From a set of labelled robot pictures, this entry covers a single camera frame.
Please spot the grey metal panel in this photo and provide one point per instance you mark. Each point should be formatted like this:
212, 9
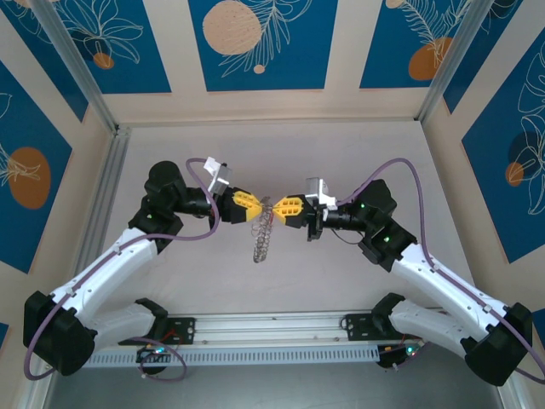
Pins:
277, 389

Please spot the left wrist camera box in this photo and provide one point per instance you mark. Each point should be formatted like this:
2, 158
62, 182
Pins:
219, 176

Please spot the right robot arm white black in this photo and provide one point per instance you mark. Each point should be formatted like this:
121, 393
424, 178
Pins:
447, 281

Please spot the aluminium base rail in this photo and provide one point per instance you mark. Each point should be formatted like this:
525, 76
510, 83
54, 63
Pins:
272, 330

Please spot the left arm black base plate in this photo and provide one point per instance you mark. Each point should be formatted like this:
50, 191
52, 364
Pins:
185, 330

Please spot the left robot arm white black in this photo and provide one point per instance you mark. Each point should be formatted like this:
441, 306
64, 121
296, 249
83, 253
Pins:
106, 272

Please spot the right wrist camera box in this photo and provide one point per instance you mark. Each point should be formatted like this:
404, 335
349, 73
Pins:
319, 191

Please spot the aluminium frame bar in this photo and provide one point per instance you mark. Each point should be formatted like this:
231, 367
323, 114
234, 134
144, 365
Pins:
36, 394
511, 398

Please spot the aluminium table side rail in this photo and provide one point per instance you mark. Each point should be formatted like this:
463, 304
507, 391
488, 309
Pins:
115, 170

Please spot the silver keyring bundle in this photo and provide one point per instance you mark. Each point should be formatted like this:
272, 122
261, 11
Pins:
262, 240

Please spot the aluminium corner post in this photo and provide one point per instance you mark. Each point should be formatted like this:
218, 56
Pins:
81, 76
447, 64

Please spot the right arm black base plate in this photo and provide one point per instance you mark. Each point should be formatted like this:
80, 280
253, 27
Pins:
357, 328

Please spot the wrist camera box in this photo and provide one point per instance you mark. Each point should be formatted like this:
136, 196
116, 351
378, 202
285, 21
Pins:
319, 191
219, 176

